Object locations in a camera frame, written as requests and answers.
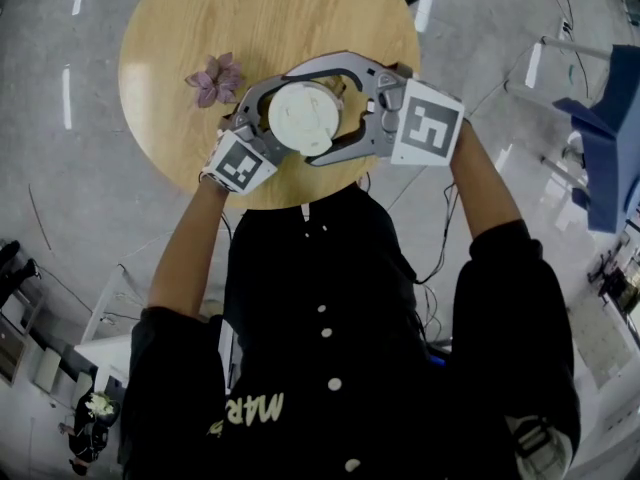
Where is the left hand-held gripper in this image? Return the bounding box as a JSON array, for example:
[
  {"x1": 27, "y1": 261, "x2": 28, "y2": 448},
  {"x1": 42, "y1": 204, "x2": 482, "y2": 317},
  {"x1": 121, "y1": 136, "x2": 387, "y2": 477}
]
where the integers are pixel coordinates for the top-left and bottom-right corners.
[{"x1": 200, "y1": 74, "x2": 302, "y2": 197}]

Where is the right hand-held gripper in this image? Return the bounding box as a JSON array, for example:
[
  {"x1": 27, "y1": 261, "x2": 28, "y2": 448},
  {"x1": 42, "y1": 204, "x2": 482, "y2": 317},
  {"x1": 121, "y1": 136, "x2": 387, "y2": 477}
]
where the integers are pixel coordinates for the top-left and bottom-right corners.
[{"x1": 281, "y1": 51, "x2": 467, "y2": 169}]

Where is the white round lid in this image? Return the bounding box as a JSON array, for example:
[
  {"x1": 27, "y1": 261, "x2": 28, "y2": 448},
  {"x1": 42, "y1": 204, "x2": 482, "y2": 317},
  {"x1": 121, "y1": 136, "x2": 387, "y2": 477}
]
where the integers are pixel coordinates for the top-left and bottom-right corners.
[{"x1": 267, "y1": 79, "x2": 344, "y2": 158}]

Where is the person's left forearm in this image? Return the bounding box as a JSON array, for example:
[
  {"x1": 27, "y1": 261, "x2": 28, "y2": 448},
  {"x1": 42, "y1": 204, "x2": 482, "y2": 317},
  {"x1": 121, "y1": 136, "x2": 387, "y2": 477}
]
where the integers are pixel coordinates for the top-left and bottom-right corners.
[{"x1": 147, "y1": 175, "x2": 236, "y2": 322}]

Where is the person's right forearm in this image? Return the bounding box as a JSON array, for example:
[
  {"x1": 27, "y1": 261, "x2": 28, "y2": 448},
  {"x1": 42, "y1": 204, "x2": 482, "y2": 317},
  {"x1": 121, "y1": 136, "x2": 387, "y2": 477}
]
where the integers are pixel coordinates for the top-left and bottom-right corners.
[{"x1": 447, "y1": 117, "x2": 526, "y2": 242}]

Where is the purple artificial flower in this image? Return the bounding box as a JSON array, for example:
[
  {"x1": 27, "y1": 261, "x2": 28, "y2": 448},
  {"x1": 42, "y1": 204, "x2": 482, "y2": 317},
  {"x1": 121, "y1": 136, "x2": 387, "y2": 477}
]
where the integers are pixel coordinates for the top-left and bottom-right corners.
[{"x1": 184, "y1": 51, "x2": 246, "y2": 109}]

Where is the person's black shirt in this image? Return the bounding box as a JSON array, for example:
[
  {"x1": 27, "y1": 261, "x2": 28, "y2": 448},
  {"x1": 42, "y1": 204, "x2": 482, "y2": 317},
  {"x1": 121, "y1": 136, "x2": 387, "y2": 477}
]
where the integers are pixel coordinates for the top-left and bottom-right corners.
[{"x1": 118, "y1": 180, "x2": 584, "y2": 480}]

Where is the blue cloth covered table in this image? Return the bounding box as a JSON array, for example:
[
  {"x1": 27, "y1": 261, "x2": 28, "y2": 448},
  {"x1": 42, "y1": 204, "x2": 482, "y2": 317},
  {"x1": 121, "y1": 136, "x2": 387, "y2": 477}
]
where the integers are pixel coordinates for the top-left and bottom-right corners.
[{"x1": 504, "y1": 35, "x2": 640, "y2": 234}]

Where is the white desk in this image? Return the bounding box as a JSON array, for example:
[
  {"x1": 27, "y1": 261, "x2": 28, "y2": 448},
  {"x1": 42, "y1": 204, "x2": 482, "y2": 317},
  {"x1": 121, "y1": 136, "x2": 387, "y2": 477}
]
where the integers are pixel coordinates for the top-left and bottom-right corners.
[{"x1": 73, "y1": 262, "x2": 236, "y2": 395}]

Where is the white flower bouquet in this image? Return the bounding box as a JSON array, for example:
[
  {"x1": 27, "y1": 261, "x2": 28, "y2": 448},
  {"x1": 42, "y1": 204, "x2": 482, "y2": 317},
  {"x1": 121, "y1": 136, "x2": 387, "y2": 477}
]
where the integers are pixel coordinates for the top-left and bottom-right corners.
[{"x1": 84, "y1": 391, "x2": 117, "y2": 416}]

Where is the person's grey shoe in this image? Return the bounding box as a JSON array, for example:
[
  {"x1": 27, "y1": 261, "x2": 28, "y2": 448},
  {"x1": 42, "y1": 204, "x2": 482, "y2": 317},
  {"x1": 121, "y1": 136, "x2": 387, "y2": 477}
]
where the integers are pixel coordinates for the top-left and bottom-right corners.
[{"x1": 504, "y1": 414, "x2": 574, "y2": 480}]

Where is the thin black body cable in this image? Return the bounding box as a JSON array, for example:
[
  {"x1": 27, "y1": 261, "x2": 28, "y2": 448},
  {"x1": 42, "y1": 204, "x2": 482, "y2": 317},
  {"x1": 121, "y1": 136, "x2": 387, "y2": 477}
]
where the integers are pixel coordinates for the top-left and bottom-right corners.
[{"x1": 414, "y1": 182, "x2": 459, "y2": 287}]

